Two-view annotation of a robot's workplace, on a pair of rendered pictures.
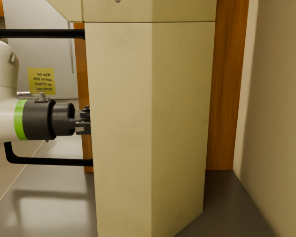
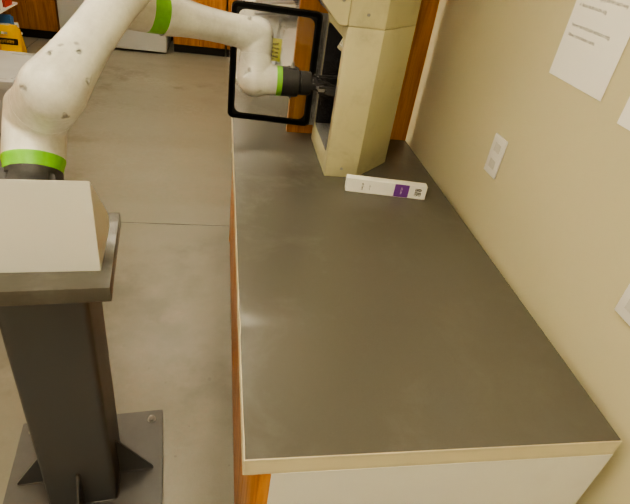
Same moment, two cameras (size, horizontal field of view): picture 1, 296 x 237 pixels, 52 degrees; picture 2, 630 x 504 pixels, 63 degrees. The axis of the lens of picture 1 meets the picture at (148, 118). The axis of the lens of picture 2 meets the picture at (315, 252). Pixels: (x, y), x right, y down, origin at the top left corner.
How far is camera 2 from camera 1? 1.13 m
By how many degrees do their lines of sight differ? 18
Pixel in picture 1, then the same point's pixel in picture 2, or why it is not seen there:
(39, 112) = (293, 76)
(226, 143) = (403, 117)
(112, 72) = (357, 57)
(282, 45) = (456, 44)
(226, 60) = (415, 47)
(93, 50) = (349, 43)
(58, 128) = (304, 89)
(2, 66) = (268, 39)
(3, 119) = (270, 78)
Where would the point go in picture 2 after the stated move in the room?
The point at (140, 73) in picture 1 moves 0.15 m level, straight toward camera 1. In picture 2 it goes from (372, 59) to (384, 74)
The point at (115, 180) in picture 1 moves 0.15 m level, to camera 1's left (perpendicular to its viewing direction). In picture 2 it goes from (344, 125) to (297, 120)
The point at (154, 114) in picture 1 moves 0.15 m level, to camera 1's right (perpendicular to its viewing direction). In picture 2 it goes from (375, 85) to (422, 90)
